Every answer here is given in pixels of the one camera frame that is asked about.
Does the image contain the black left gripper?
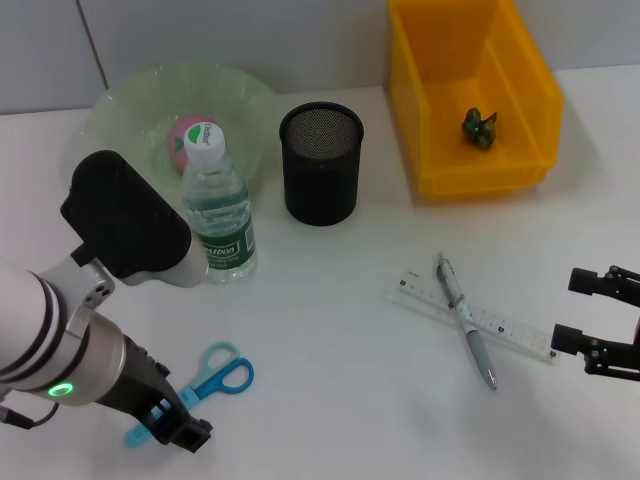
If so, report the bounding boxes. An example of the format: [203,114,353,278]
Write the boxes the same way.
[94,334,214,454]

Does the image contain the blue teal scissors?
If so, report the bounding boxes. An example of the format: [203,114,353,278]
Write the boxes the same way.
[124,341,255,449]

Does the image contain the green plastic wrapper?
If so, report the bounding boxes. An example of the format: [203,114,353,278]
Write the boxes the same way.
[459,106,499,151]

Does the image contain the clear green-label water bottle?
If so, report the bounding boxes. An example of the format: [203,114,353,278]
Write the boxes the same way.
[180,122,259,284]

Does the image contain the pink peach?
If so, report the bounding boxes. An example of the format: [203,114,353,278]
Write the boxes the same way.
[167,114,221,176]

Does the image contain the transparent plastic ruler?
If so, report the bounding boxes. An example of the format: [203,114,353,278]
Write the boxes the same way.
[387,269,559,364]

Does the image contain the white grey ballpoint pen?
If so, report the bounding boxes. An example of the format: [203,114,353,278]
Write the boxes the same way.
[435,252,498,390]

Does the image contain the black mesh pen holder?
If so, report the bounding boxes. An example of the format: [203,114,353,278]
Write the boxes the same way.
[278,101,365,227]

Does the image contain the translucent green fruit plate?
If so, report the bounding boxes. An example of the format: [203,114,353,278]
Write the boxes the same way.
[82,62,277,201]

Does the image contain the yellow plastic bin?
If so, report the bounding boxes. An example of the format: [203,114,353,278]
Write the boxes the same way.
[385,0,565,197]

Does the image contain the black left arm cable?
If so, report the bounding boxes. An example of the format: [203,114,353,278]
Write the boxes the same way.
[0,402,59,429]

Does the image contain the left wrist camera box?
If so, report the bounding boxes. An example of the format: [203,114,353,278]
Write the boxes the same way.
[59,149,209,289]

